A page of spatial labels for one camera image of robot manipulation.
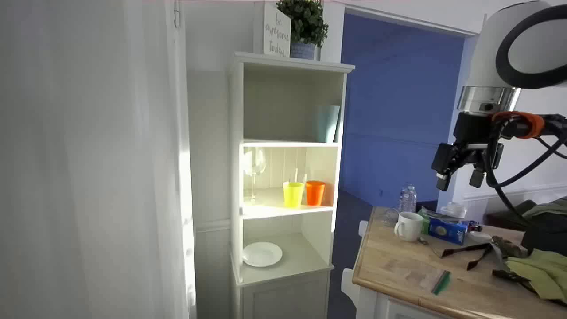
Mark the green potted plant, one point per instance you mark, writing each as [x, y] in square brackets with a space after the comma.
[304, 20]

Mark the green marker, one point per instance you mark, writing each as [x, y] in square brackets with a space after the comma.
[440, 282]

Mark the wooden table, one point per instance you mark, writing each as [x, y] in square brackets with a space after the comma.
[366, 302]

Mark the white shelf cabinet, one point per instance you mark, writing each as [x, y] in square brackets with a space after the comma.
[237, 178]

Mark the white round plate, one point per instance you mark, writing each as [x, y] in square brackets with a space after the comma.
[263, 254]

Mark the green cloth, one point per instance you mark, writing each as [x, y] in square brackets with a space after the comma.
[541, 275]

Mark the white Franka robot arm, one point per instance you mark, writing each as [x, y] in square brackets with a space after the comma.
[490, 54]

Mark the white door frame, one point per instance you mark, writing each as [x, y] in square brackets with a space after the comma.
[334, 29]

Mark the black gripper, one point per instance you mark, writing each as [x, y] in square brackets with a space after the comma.
[476, 132]

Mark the white sign with lettering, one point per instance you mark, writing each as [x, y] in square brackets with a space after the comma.
[277, 32]

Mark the black tongs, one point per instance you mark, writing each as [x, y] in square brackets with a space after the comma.
[467, 248]

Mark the white mug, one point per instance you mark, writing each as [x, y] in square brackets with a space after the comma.
[408, 227]

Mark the dark green bag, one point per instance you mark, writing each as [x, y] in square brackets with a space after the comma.
[547, 227]

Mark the clear water bottle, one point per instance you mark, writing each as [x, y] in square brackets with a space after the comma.
[408, 199]

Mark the clear wine glass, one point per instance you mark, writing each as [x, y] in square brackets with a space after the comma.
[261, 160]
[249, 165]

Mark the orange plastic cup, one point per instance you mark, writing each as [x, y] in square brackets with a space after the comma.
[314, 194]

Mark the yellow plastic cup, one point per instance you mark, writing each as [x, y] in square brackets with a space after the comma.
[293, 194]

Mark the blue cardboard box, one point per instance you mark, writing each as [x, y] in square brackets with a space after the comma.
[449, 231]

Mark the white panelled door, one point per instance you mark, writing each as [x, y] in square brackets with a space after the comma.
[89, 165]

